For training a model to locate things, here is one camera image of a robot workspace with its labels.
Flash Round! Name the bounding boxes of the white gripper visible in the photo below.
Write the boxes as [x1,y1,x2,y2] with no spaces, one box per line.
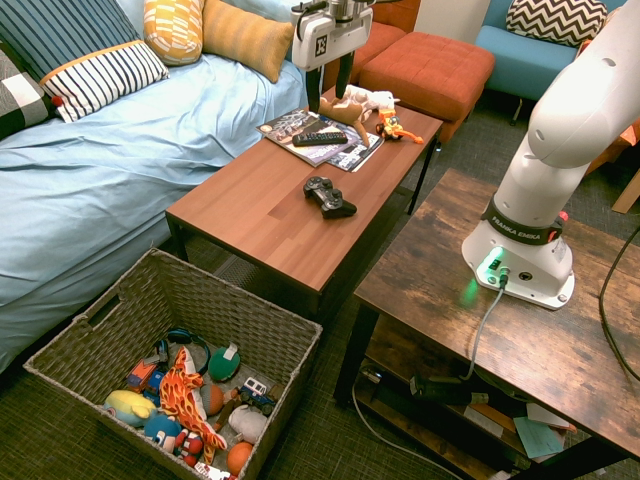
[291,5,374,116]

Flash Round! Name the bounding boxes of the black gamepad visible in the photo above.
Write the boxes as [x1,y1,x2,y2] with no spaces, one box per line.
[302,175,359,221]

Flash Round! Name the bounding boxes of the grey wicker basket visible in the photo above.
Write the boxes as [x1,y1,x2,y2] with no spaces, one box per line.
[22,247,324,480]

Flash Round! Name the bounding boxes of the brown plush animal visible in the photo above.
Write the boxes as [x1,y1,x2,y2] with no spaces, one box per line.
[317,96,372,149]

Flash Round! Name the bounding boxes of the white plush animal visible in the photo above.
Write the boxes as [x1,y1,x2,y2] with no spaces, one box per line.
[343,84,402,123]

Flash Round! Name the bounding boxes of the black remote control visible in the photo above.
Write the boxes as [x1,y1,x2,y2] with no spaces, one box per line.
[291,130,350,148]

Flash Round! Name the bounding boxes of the grey cover magazine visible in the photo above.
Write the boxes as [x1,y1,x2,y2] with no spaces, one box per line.
[255,107,352,168]

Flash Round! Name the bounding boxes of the orange tufted ottoman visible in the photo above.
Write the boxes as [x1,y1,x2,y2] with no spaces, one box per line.
[323,20,408,94]
[358,31,497,145]

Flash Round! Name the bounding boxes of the dark cover magazine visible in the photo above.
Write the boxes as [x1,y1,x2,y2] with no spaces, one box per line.
[324,130,386,174]

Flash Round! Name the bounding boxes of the orange toy excavator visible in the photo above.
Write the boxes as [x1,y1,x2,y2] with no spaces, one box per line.
[375,110,425,146]

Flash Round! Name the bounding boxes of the mustard yellow pillow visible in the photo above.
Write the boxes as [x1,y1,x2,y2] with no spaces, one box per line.
[201,0,295,85]

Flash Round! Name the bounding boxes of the red-brown wooden coffee table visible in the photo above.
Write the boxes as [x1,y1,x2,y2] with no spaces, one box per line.
[165,86,444,322]

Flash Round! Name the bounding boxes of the yellow white patterned pillow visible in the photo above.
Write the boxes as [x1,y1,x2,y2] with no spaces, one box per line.
[142,0,206,68]

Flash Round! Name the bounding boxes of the blue armchair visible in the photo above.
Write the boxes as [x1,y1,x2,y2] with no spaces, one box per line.
[474,0,629,103]

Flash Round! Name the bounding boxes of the light blue covered sofa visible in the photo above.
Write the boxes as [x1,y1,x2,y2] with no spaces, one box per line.
[0,0,309,375]

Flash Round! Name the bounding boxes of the white striped orange-edged pillow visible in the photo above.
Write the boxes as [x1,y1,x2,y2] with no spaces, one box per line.
[39,39,171,124]

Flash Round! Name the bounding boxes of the black white chevron pillow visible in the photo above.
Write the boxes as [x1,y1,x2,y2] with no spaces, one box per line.
[505,0,610,49]

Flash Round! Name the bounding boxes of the dark blue striped pillow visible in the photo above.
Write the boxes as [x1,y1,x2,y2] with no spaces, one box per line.
[0,0,142,84]

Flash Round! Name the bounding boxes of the black blue headphones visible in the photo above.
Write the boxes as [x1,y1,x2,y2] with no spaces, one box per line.
[152,327,213,377]

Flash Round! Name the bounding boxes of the green plush ball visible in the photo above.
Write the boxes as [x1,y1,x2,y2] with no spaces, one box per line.
[207,341,243,383]

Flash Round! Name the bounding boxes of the black white checkered pillow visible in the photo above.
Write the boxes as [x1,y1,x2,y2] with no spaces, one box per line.
[0,47,59,142]

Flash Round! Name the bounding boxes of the light wooden furniture leg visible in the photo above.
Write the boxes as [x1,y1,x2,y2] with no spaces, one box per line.
[611,166,640,215]

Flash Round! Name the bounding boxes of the blue white mail truck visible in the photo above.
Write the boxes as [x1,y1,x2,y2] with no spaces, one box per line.
[238,376,278,417]

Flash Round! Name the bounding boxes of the rustic dark wood table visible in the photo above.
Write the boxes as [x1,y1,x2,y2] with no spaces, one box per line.
[333,167,640,480]

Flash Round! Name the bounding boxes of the black power unit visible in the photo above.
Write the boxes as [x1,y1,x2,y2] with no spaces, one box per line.
[409,374,490,408]

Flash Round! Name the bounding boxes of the orange brown knitted toy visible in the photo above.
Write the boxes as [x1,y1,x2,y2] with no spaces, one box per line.
[199,383,242,433]

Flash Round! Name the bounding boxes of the orange flame dolphin plush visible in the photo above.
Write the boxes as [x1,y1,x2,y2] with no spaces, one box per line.
[159,345,229,466]

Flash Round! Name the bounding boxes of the orange toy truck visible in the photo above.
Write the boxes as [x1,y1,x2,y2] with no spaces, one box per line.
[125,355,165,394]

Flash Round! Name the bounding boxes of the white plush seal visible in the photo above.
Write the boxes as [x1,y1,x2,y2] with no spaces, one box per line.
[227,403,269,445]

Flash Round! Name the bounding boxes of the blue police toy car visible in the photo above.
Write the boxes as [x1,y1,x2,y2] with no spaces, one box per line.
[141,369,169,408]

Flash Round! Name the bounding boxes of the yellow blue plush toy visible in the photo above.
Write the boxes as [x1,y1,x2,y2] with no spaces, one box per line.
[102,389,159,428]

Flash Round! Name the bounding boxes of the orange ball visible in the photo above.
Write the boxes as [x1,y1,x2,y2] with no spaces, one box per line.
[225,440,256,477]

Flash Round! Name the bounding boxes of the Captain America plush doll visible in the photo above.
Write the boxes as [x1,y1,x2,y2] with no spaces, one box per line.
[144,413,206,469]

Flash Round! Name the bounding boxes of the white paper sheet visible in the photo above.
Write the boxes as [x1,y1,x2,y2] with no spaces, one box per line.
[524,401,572,430]

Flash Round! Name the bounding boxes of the red white fire truck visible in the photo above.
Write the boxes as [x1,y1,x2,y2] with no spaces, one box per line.
[193,460,238,480]

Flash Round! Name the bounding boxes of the teal paper sheet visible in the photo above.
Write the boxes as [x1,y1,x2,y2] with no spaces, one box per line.
[513,415,567,461]

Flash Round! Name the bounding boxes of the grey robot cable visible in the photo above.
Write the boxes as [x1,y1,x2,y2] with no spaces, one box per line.
[459,272,510,382]

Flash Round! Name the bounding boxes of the white floor cable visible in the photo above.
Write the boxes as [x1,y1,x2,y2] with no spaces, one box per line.
[350,381,464,480]

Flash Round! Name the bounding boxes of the black cable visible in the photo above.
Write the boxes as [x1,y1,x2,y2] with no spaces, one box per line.
[598,238,640,384]

